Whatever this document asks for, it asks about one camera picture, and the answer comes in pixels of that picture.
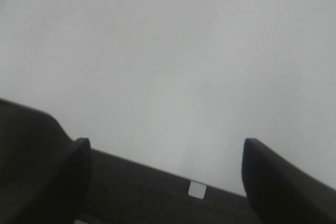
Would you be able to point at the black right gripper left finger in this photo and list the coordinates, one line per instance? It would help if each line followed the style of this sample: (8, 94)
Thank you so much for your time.
(67, 184)

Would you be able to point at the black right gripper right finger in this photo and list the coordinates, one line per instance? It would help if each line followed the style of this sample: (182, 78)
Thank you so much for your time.
(279, 192)

